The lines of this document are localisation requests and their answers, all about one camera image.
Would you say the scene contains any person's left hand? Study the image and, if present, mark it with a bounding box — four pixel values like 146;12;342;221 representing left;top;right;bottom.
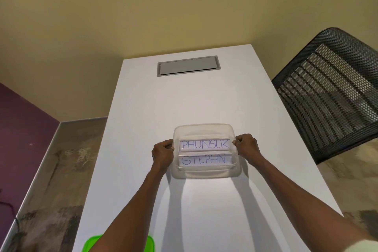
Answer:
151;139;175;176

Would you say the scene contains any person's right hand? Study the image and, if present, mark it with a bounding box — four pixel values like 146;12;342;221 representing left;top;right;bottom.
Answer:
232;133;263;167

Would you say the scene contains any clear plastic container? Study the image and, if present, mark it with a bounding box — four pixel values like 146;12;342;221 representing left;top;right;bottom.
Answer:
171;123;241;180

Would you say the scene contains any green plastic lid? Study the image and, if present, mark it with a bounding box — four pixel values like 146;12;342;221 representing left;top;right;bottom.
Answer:
81;234;156;252

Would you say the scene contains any person's right forearm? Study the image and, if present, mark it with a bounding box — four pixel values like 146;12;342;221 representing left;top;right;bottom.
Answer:
248;156;377;252

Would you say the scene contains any person's left forearm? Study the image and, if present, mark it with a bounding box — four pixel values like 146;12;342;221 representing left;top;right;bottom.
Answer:
88;167;167;252

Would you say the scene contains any black mesh office chair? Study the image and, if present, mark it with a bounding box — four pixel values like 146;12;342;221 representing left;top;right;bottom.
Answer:
271;27;378;165

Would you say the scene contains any pale green shirt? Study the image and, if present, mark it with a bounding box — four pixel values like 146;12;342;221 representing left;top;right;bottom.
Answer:
336;238;378;252

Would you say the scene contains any grey table cable hatch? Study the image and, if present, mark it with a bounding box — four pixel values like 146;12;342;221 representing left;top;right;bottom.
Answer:
156;55;221;77

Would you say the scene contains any black power cable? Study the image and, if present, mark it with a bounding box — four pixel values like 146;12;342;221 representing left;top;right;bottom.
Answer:
0;200;20;229

